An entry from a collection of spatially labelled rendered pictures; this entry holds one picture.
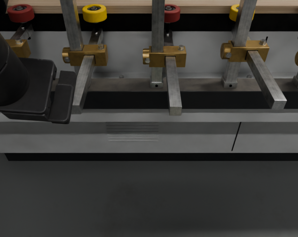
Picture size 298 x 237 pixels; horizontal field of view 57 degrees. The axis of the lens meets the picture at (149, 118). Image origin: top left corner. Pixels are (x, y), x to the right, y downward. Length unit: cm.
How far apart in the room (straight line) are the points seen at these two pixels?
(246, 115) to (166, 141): 50
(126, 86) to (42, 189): 85
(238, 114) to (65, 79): 84
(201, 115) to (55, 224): 87
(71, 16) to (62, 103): 54
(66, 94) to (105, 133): 109
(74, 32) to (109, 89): 22
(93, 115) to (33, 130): 51
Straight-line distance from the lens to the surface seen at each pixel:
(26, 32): 107
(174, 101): 69
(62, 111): 33
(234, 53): 90
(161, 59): 88
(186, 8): 104
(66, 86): 34
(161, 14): 82
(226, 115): 109
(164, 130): 138
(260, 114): 113
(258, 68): 83
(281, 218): 155
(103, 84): 97
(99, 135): 143
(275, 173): 170
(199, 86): 96
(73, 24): 86
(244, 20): 87
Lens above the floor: 125
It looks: 42 degrees down
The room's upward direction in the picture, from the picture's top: straight up
